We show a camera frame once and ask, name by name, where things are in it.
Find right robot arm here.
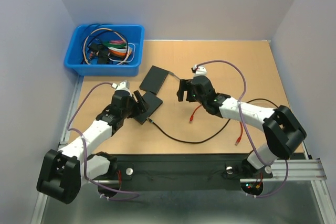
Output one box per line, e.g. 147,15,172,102
177,76,307,177

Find grey ethernet cable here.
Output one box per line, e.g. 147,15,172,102
167,70,184,81

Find black network switch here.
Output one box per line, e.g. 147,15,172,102
139,66,169,95
134,92,163,125

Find tangled cables in bin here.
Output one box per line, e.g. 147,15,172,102
81,23,138,66

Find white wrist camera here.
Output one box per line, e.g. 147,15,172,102
111,80,131,95
191,65,207,77

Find aluminium frame rail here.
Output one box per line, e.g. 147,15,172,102
41,77,329,183

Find blue plastic bin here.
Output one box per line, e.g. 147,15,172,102
64,24,145,77

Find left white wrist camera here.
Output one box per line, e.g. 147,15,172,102
111,80,131,95

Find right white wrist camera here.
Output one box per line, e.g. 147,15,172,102
191,65,207,77

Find red ethernet cable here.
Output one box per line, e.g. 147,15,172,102
188,104,244,146

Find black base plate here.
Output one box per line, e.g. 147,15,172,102
86,152,274,198

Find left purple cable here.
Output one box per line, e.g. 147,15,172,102
67,81,140,201

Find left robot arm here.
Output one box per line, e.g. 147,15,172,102
36,90,148,204

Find purple cable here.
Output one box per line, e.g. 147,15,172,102
195,60,289,199
67,81,140,201

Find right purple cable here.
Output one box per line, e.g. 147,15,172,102
195,60,289,199

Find black ethernet cable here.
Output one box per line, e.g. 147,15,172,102
146,99,279,145

